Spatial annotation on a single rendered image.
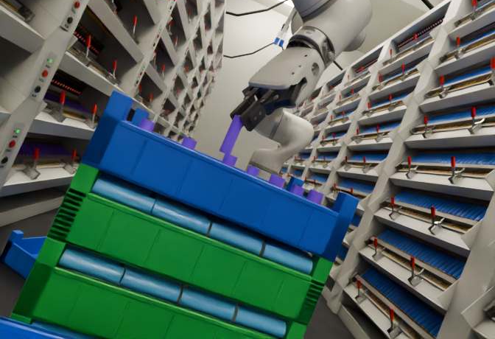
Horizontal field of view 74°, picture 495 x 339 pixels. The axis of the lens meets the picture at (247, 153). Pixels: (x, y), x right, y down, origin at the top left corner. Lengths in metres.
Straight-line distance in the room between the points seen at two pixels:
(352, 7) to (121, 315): 0.58
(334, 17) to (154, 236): 0.46
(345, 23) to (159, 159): 0.42
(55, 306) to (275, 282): 0.23
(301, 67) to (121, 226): 0.35
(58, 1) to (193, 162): 0.69
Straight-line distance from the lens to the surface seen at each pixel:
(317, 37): 0.59
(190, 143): 0.44
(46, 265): 0.40
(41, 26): 0.96
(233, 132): 0.52
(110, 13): 1.19
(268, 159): 1.19
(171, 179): 0.36
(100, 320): 0.41
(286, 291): 0.41
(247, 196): 0.37
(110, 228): 0.37
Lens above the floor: 0.46
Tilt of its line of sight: 2 degrees up
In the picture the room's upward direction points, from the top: 23 degrees clockwise
